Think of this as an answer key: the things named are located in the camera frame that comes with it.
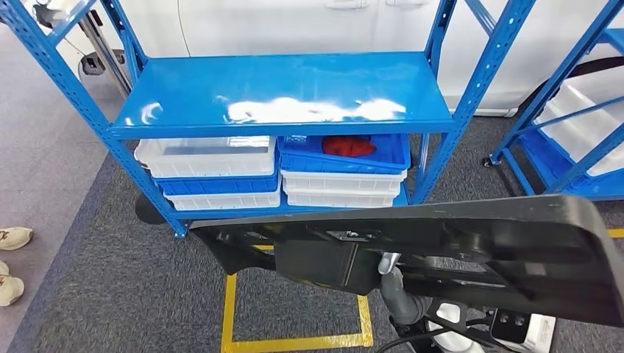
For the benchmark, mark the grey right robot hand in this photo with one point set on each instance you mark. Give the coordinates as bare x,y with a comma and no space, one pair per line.
400,302

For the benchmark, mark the black plastic frame part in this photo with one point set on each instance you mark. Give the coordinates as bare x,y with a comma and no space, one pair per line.
536,234

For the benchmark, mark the blue wheeled shelf rack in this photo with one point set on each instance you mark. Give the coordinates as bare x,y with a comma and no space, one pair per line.
551,161

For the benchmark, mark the blue metal shelf rack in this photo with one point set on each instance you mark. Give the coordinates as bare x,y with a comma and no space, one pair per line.
268,83

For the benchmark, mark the red cloth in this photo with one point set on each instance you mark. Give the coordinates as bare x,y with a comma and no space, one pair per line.
348,146

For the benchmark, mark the yellow floor tape square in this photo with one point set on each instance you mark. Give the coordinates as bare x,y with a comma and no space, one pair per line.
616,233
228,312

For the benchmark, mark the large blue plastic bin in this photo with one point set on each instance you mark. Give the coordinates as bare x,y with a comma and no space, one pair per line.
546,156

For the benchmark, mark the clear white plastic bin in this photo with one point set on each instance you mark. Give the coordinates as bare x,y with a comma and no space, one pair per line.
205,163

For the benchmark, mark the large white plastic bin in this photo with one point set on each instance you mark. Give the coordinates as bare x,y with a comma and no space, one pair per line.
585,126

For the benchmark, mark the white car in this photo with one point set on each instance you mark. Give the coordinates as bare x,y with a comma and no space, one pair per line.
292,24

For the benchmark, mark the grey metal stand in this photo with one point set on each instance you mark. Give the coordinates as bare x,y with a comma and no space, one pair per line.
102,53

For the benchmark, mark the person's beige shoe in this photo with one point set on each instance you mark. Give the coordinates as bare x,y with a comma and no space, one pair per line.
14,239
10,290

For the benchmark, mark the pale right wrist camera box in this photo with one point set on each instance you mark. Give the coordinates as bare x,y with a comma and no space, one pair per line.
531,336

